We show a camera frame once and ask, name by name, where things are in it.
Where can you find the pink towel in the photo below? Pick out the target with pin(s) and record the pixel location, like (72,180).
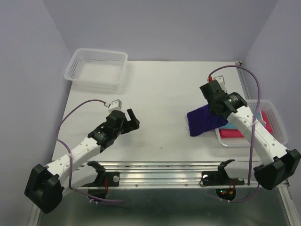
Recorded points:
(235,133)

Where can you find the white target basket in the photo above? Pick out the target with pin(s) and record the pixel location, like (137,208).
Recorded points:
(279,132)

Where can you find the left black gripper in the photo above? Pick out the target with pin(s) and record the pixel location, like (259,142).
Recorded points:
(131,125)

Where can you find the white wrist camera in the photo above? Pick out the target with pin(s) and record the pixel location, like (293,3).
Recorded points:
(114,105)
(220,79)

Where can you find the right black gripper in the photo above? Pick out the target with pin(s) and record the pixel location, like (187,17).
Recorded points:
(226,93)

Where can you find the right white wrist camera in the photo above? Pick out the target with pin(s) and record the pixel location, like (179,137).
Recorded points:
(220,79)

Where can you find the aluminium mounting rail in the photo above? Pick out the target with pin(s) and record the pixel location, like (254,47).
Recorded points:
(144,175)

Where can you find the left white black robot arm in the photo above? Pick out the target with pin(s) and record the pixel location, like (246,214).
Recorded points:
(45,184)

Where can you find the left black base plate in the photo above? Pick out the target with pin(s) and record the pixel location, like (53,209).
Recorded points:
(108,179)

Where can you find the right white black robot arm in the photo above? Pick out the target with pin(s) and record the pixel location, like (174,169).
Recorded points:
(277,162)

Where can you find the light blue towel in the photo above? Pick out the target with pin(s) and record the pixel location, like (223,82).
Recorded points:
(259,117)

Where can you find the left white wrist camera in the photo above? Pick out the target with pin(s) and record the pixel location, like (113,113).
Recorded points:
(114,105)

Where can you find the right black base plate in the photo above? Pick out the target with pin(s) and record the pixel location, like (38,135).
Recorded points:
(216,178)

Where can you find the purple towel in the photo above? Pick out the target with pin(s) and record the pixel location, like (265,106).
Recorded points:
(201,120)

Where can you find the white source basket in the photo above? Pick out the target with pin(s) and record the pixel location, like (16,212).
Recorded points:
(96,68)

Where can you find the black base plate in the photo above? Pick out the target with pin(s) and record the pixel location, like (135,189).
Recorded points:
(108,179)
(216,178)

